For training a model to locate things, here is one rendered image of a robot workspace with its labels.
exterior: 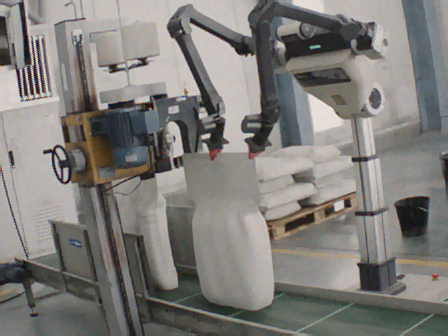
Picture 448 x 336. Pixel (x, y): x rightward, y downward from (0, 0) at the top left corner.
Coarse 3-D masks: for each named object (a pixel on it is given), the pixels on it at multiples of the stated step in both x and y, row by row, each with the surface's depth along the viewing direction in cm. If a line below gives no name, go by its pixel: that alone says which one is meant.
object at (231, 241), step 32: (192, 160) 328; (224, 160) 309; (192, 192) 331; (224, 192) 313; (256, 192) 296; (192, 224) 323; (224, 224) 305; (256, 224) 302; (224, 256) 306; (256, 256) 299; (224, 288) 311; (256, 288) 299
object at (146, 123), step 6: (138, 114) 296; (144, 114) 294; (150, 114) 298; (156, 114) 302; (132, 120) 297; (138, 120) 296; (144, 120) 294; (150, 120) 297; (156, 120) 301; (132, 126) 297; (138, 126) 296; (144, 126) 295; (150, 126) 297; (156, 126) 301; (138, 132) 296; (144, 132) 295; (150, 132) 296; (144, 138) 300
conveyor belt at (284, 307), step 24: (48, 264) 448; (192, 288) 353; (216, 312) 308; (240, 312) 302; (264, 312) 297; (288, 312) 291; (312, 312) 286; (336, 312) 280; (360, 312) 274; (384, 312) 268; (408, 312) 262
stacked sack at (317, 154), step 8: (272, 152) 688; (280, 152) 681; (288, 152) 676; (296, 152) 664; (304, 152) 658; (312, 152) 650; (320, 152) 654; (328, 152) 659; (336, 152) 665; (312, 160) 645; (320, 160) 650; (328, 160) 660
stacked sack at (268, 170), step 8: (272, 160) 635; (280, 160) 627; (288, 160) 626; (296, 160) 617; (304, 160) 622; (264, 168) 595; (272, 168) 598; (280, 168) 601; (288, 168) 607; (296, 168) 612; (304, 168) 619; (264, 176) 590; (272, 176) 596; (280, 176) 603
